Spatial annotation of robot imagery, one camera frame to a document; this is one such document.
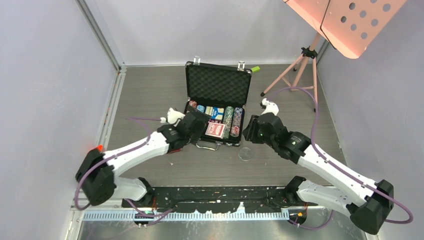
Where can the green grey chip row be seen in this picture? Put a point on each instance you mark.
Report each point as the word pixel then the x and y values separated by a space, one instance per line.
pixel 227 121

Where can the blue boxed card deck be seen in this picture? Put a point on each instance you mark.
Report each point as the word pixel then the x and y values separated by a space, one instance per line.
pixel 215 113

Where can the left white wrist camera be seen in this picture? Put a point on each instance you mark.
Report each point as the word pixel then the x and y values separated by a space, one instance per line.
pixel 173 117

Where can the blue orange chip row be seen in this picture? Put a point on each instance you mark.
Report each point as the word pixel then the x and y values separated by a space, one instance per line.
pixel 236 122

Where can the red black triangle dealer button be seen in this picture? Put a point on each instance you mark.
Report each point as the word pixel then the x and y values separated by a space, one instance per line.
pixel 175 151

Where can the clear round disc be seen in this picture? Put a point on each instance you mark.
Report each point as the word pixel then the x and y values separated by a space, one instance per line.
pixel 245 154

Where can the pink music stand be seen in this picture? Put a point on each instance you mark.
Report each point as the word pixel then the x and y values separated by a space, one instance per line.
pixel 349 26

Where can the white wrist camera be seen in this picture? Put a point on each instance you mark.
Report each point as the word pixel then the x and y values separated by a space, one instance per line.
pixel 269 107
pixel 173 117

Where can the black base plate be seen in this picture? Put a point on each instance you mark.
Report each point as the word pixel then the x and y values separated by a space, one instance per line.
pixel 221 199

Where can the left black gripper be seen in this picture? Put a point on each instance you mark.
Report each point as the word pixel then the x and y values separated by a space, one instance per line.
pixel 198 133

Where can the light blue chip row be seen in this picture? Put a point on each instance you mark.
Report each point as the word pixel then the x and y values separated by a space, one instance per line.
pixel 200 108

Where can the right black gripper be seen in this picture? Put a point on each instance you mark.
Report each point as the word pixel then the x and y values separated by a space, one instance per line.
pixel 249 132

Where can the black poker set case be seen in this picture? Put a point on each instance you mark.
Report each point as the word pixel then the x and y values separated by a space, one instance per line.
pixel 217 86

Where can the red playing card deck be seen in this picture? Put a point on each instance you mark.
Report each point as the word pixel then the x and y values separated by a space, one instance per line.
pixel 216 130

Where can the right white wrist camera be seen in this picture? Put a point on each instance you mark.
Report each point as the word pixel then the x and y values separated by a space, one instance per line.
pixel 269 107

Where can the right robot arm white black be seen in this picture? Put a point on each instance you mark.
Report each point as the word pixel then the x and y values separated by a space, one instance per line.
pixel 352 194

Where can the dark red chip stack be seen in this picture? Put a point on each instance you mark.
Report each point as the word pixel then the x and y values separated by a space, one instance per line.
pixel 193 103

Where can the green block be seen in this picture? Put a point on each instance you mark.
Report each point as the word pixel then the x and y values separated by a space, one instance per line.
pixel 254 69

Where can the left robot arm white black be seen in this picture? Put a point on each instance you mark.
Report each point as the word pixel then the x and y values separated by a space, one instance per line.
pixel 99 175

